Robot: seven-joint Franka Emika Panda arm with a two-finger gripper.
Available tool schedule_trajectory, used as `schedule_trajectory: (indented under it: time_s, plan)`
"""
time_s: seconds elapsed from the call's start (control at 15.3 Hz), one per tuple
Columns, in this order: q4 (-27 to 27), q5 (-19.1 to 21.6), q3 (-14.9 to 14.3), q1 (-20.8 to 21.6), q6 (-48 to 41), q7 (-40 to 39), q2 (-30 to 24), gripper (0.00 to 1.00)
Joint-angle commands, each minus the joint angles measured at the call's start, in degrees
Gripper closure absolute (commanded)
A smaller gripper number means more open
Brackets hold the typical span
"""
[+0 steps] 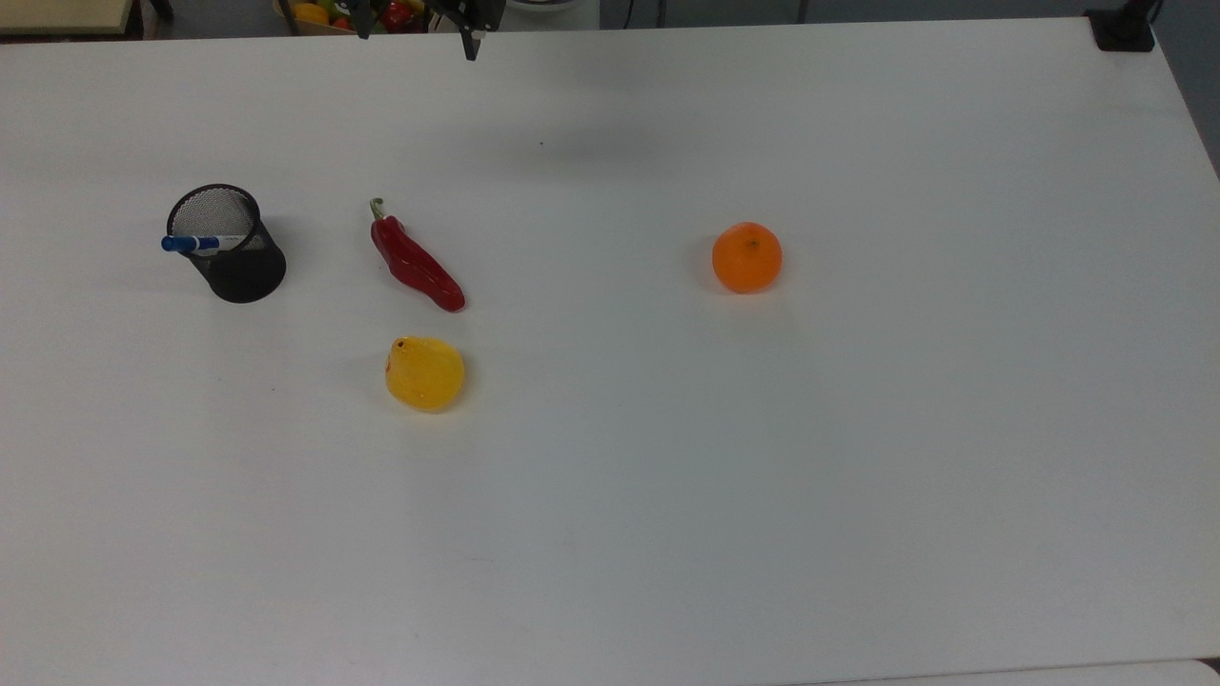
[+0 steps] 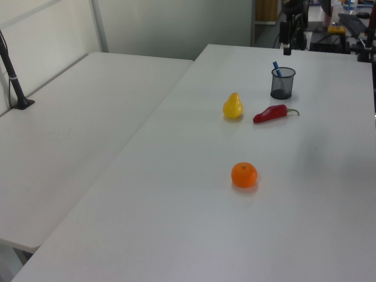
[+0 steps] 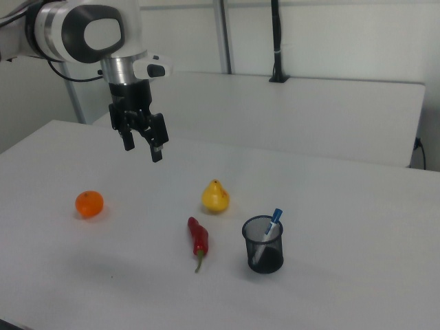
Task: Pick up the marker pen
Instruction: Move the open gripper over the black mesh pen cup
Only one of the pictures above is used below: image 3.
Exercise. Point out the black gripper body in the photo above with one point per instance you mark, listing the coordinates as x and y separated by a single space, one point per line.
130 94

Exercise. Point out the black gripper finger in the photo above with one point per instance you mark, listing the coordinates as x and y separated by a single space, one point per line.
128 137
159 132

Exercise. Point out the blue white marker pen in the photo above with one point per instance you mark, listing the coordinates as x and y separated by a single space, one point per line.
276 216

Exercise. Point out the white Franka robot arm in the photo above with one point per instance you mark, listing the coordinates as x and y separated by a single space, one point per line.
51 20

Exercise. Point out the black mesh pen cup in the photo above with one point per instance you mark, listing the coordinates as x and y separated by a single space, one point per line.
271 261

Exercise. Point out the orange toy tangerine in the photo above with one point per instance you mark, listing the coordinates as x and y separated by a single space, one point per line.
89 203

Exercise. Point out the yellow lemon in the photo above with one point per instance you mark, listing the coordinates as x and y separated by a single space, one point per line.
214 199

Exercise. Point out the red chili pepper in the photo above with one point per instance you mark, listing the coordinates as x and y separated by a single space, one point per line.
199 240

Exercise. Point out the aluminium frame post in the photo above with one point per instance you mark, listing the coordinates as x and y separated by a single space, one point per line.
223 34
77 103

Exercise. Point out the black camera pole with clamp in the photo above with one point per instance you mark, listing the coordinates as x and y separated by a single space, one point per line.
276 34

